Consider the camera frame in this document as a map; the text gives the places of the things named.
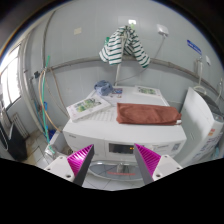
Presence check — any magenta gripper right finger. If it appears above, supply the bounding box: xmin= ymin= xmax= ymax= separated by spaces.
xmin=134 ymin=144 xmax=182 ymax=185

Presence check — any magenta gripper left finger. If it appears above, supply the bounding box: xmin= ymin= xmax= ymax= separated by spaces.
xmin=45 ymin=144 xmax=94 ymax=186

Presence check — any brown folded towel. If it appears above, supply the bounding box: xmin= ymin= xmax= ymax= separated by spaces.
xmin=116 ymin=103 xmax=181 ymax=125

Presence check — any white front-load washing machine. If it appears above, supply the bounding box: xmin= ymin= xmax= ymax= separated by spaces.
xmin=63 ymin=87 xmax=186 ymax=181

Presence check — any black bin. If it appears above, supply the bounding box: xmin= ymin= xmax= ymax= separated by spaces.
xmin=8 ymin=124 xmax=27 ymax=161

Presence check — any large white picture booklet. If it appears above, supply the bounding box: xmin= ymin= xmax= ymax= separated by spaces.
xmin=67 ymin=96 xmax=111 ymax=121

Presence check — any white top-load washing machine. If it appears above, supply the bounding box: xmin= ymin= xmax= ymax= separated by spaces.
xmin=177 ymin=87 xmax=224 ymax=166

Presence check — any small picture leaflet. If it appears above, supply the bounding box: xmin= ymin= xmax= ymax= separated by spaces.
xmin=135 ymin=86 xmax=161 ymax=96

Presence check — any magazine under blue cloth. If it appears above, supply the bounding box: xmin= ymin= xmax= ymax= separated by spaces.
xmin=105 ymin=88 xmax=123 ymax=99

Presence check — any blue crumpled cloth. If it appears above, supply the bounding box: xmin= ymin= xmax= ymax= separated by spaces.
xmin=94 ymin=80 xmax=113 ymax=96

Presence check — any green white striped shirt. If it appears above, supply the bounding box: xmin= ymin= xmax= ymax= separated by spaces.
xmin=99 ymin=26 xmax=150 ymax=68

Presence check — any grey horizontal wall pipe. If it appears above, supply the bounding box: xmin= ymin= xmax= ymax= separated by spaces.
xmin=49 ymin=56 xmax=219 ymax=95

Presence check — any window with white frame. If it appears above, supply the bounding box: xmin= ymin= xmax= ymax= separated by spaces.
xmin=0 ymin=46 xmax=21 ymax=108

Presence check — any green hose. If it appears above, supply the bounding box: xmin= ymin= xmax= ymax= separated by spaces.
xmin=40 ymin=55 xmax=52 ymax=145

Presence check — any blue wall sign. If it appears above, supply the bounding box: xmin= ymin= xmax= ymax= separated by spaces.
xmin=187 ymin=40 xmax=202 ymax=55

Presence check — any white wall socket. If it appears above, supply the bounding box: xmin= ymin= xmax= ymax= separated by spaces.
xmin=157 ymin=24 xmax=169 ymax=36

